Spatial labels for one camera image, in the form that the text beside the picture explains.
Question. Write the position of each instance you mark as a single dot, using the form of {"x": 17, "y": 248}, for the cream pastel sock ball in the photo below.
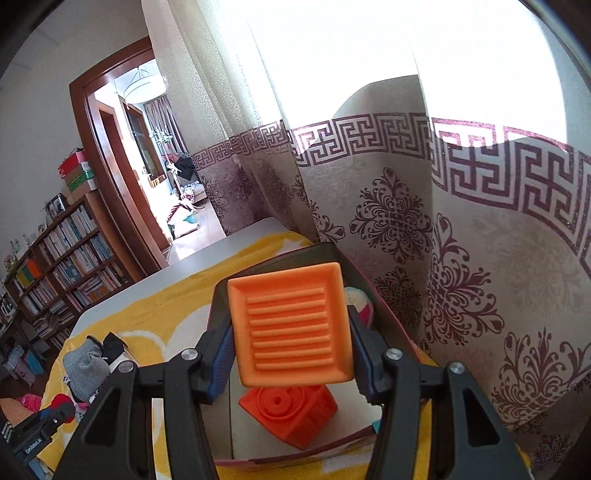
{"x": 362, "y": 303}

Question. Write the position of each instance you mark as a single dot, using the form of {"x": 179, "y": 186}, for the orange number six cube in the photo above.
{"x": 294, "y": 415}

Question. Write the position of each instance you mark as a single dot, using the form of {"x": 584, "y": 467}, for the orange ridged cube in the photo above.
{"x": 291, "y": 327}

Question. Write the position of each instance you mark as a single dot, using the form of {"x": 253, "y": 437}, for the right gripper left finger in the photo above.
{"x": 114, "y": 438}

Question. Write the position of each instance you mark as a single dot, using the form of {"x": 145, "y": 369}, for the stacked coloured boxes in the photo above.
{"x": 77, "y": 175}

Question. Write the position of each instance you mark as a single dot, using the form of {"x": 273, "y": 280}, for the red plush ball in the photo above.
{"x": 61, "y": 410}

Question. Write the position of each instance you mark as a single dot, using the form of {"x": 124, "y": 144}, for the red tin box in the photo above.
{"x": 242, "y": 430}

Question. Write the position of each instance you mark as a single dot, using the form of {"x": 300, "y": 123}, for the black sock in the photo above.
{"x": 112, "y": 348}

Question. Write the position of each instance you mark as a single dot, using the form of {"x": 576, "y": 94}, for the wooden bookshelf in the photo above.
{"x": 79, "y": 260}

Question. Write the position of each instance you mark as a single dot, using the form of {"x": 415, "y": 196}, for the yellow white towel mat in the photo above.
{"x": 163, "y": 319}

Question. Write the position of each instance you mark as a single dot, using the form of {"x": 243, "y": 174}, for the patterned curtain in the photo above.
{"x": 443, "y": 146}

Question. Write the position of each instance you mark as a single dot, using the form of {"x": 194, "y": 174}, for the wooden door frame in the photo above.
{"x": 103, "y": 148}

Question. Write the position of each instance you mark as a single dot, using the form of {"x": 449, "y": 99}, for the grey knit sock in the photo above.
{"x": 86, "y": 369}

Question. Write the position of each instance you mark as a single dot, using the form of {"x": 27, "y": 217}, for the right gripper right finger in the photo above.
{"x": 435, "y": 420}

